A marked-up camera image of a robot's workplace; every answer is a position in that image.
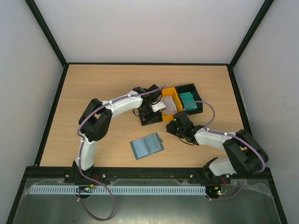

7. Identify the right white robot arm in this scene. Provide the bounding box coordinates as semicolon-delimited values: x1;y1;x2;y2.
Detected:
166;111;269;183

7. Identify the yellow bin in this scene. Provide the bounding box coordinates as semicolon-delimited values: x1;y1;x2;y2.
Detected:
161;87;183;121

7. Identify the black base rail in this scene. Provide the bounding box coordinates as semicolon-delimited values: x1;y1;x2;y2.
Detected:
24;165;271;185

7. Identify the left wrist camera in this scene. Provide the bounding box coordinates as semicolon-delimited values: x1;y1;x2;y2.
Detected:
151;101;167;112

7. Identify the teal card stack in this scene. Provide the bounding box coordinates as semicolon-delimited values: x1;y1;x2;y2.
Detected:
179;92;198;111

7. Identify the white vip card stack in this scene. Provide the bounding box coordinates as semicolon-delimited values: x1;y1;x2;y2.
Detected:
161;96;177;116

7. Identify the blue card holder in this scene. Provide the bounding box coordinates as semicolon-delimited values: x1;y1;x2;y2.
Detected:
130;133;164;160

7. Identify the light blue slotted cable duct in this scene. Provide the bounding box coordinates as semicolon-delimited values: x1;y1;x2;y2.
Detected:
29;185;206;196

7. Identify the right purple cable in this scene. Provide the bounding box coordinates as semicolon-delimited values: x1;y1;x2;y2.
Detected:
183;100;267;202

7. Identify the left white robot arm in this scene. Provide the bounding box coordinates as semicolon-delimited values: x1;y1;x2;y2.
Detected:
65;84;166;183

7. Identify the black bin with teal cards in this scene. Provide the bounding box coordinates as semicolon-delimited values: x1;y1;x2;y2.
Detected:
175;84;203;115

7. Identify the black bin with red cards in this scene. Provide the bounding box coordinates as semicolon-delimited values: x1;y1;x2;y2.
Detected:
138;110;163;126

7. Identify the black enclosure frame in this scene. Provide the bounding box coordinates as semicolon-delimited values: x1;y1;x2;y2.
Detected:
6;0;287;224

